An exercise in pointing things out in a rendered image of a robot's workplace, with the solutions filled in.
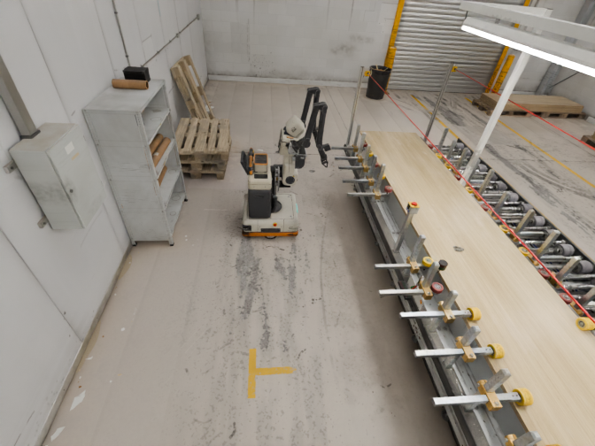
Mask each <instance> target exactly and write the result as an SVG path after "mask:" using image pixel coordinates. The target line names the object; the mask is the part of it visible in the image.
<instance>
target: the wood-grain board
mask: <svg viewBox="0 0 595 446"><path fill-rule="evenodd" d="M359 132H360V134H361V136H362V133H363V132H365V133H366V138H365V142H366V143H367V145H368V144H370V145H371V149H370V151H371V152H373V156H374V155H377V157H378V158H377V160H376V162H378V163H379V165H378V166H379V168H381V164H385V165H386V166H385V170H384V174H385V180H386V181H387V182H388V184H389V186H391V187H392V188H393V190H392V192H393V194H394V196H395V197H396V198H397V200H398V203H399V205H400V206H401V208H402V210H403V212H404V214H405V215H406V214H407V210H406V207H407V204H408V202H417V203H418V205H419V206H420V209H419V210H418V213H417V214H414V215H413V217H412V220H411V222H410V224H411V226H412V228H413V230H414V232H415V233H416V235H417V237H418V238H419V236H420V235H425V237H426V240H425V242H424V244H423V245H422V247H423V248H424V249H425V251H426V253H427V255H428V256H429V258H432V259H433V260H434V262H438V261H439V260H440V259H443V260H445V261H446V262H447V263H448V266H447V267H446V269H445V270H444V271H439V270H437V271H439V272H438V275H439V277H440V279H441V280H442V282H443V284H444V286H445V288H446V289H447V291H448V293H449V292H450V291H451V290H456V291H457V293H458V294H459V295H458V296H457V298H456V299H455V301H454V304H455V305H456V307H457V309H458V311H461V310H466V309H467V308H469V307H477V308H478V309H479V310H480V311H481V314H482V317H481V319H479V320H469V319H468V318H463V320H464V321H465V323H466V325H467V328H468V329H470V328H471V327H472V326H479V328H480V330H481V333H480V334H479V335H478V336H477V337H476V338H475V342H476V344H477V346H478V347H479V348H482V347H487V345H488V344H490V343H499V344H500V345H501V346H502V347H503V348H504V351H505V356H504V357H503V358H491V357H490V356H489V355H483V356H484V358H485V360H486V362H487V363H488V365H489V367H490V369H491V370H492V372H493V374H494V375H495V374H496V373H497V372H498V371H499V370H500V369H505V368H507V369H508V370H509V372H510V374H511V375H512V376H511V377H510V378H509V379H507V380H506V381H505V382H504V383H503V384H501V385H500V387H501V388H502V390H503V392H504V394H505V393H510V392H513V389H514V388H526V389H528V390H529V391H530V393H531V394H532V395H533V399H534V403H533V404H532V405H524V406H520V405H519V404H517V403H516V402H509V403H510V404H511V406H512V408H513V410H514V412H515V414H516V416H517V418H518V420H519V421H520V422H521V424H522V427H523V428H524V430H525V432H526V433H528V432H529V431H537V432H538V433H539V435H540V437H541V439H542V441H540V442H537V443H535V444H534V445H533V446H545V445H546V444H556V443H558V444H560V445H561V446H595V336H594V335H593V334H592V333H591V331H590V330H581V329H579V328H578V327H577V326H576V319H577V318H578V317H577V316H576V315H575V314H574V313H573V312H572V310H571V309H570V308H569V307H568V306H567V305H566V303H565V302H564V301H563V300H562V299H561V298H560V296H559V295H558V294H557V293H556V292H555V291H554V290H553V288H552V287H551V286H550V285H549V284H548V283H547V281H546V280H545V279H544V278H543V277H542V276H541V274H540V273H539V272H538V271H537V270H536V269H535V267H534V266H533V265H532V264H531V263H530V262H529V261H528V259H526V258H525V257H524V256H523V255H522V253H521V252H520V251H519V250H518V249H517V248H516V246H515V245H514V244H513V243H512V242H511V241H510V239H509V238H508V237H507V236H506V235H505V234H504V232H503V231H502V230H501V229H500V228H499V227H498V226H497V224H496V223H495V222H494V221H493V220H492V219H491V217H490V216H489V215H488V214H487V213H486V212H485V211H484V209H483V208H482V207H481V206H480V205H479V204H478V202H477V201H476V200H475V199H474V198H473V197H472V196H471V195H470V194H469V193H468V192H467V191H466V189H465V188H464V187H463V186H462V185H461V184H460V182H459V181H458V180H457V179H456V178H455V177H454V176H453V174H452V173H451V172H450V171H449V170H448V169H447V167H446V166H445V165H444V164H443V163H442V162H441V160H440V159H439V158H438V157H437V156H436V155H435V153H434V152H433V151H432V150H431V149H430V148H429V146H428V145H427V144H426V143H425V142H424V141H423V140H422V139H421V138H420V137H419V136H418V135H417V134H416V133H408V132H383V131H359ZM453 246H458V247H461V248H464V250H463V251H456V250H454V248H453Z"/></svg>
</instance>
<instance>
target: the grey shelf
mask: <svg viewBox="0 0 595 446"><path fill-rule="evenodd" d="M148 84H149V89H131V88H114V87H113V86H112V85H111V86H110V87H109V88H108V89H106V90H105V91H104V92H103V93H102V94H100V95H99V96H98V97H97V98H95V99H94V100H93V101H92V102H91V103H89V104H88V105H87V106H86V107H84V108H83V109H82V110H83V113H84V116H85V118H86V120H87V123H88V125H89V130H90V133H91V134H92V137H93V140H94V142H95V145H96V147H97V151H98V154H99V156H100V158H101V161H102V163H103V166H104V170H105V172H106V175H107V178H108V180H109V182H110V185H111V187H112V192H113V194H114V196H115V199H116V202H117V204H118V206H119V209H120V213H121V216H122V218H123V220H124V223H125V225H126V228H127V231H128V234H129V237H130V240H131V242H132V246H136V245H137V242H135V241H169V244H170V246H174V241H173V237H172V236H173V232H174V225H175V223H176V221H177V219H178V217H179V214H180V211H181V208H182V204H183V201H184V202H188V198H187V194H186V189H185V184H184V179H183V175H182V166H181V161H180V157H179V151H178V147H177V142H176V137H175V132H174V124H173V119H172V114H171V109H170V104H169V100H168V95H167V91H166V82H165V80H158V79H151V80H150V81H149V82H148ZM162 86H163V88H162ZM163 90H164V93H163ZM164 95H165V97H164ZM165 100H166V101H165ZM143 109H144V111H143ZM141 112H142V114H141ZM169 112H170V113H169ZM169 114H170V115H169ZM87 115H88V116H87ZM142 115H143V118H142ZM135 117H136V119H135ZM168 118H169V119H168ZM170 118H171V119H170ZM136 121H137V122H136ZM139 121H140V122H139ZM143 121H144V124H143ZM89 122H90V123H89ZM169 122H170V124H169ZM137 124H138V126H137ZM170 127H171V128H170ZM171 131H172V133H171ZM157 134H162V135H163V136H164V138H165V137H168V138H169V139H170V140H171V142H170V144H169V145H168V147H167V149H166V151H165V153H164V154H163V156H162V158H161V159H160V160H159V162H158V164H157V166H156V168H155V166H154V163H153V160H152V156H151V150H150V146H149V145H150V144H151V141H152V140H153V139H154V138H155V136H156V135H157ZM172 136H173V138H172ZM143 147H144V148H143ZM175 147H176V148H175ZM174 150H175V151H174ZM144 151H145V152H144ZM176 151H177V152H176ZM145 154H146V156H145ZM175 154H176V156H175ZM146 158H147V159H146ZM176 159H177V160H176ZM147 160H148V162H147ZM178 160H179V161H178ZM177 163H178V165H177ZM148 164H149V165H148ZM164 165H165V166H166V167H167V170H166V173H165V176H164V178H163V180H162V182H161V185H160V186H159V184H158V177H159V176H160V174H161V171H162V169H163V167H164ZM106 168H107V169H106ZM149 168H150V169H149ZM151 169H152V170H151ZM180 176H181V178H180ZM181 181H182V182H181ZM153 184H154V186H153ZM154 188H155V189H154ZM155 190H156V192H155ZM182 190H183V191H182ZM184 191H185V192H184ZM156 194H157V195H156ZM122 206H123V208H122ZM129 231H130V232H129Z"/></svg>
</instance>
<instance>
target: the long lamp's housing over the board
mask: <svg viewBox="0 0 595 446"><path fill-rule="evenodd" d="M464 26H465V27H470V28H473V29H475V30H478V31H481V32H484V33H486V34H489V35H494V36H497V37H499V38H502V39H505V40H508V41H510V42H515V43H518V44H520V45H522V46H525V47H528V48H531V49H533V50H538V51H541V52H544V53H546V54H549V55H552V56H555V57H557V58H562V59H565V60H567V61H570V62H573V63H576V64H579V65H583V66H586V67H589V68H591V69H594V70H595V50H594V49H590V48H587V47H584V46H580V45H577V44H573V43H570V42H564V41H562V40H558V39H554V38H552V37H548V36H544V35H539V34H536V33H532V32H529V31H526V30H522V29H519V28H516V27H510V26H507V25H503V24H500V23H498V24H495V22H493V21H490V20H487V19H481V18H477V17H467V18H466V19H465V20H464V21H463V23H462V27H461V29H463V27H464Z"/></svg>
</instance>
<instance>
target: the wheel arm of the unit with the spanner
mask: <svg viewBox="0 0 595 446"><path fill-rule="evenodd" d="M378 294H379V296H419V295H423V294H424V291H423V289H395V290H379V292H378Z"/></svg>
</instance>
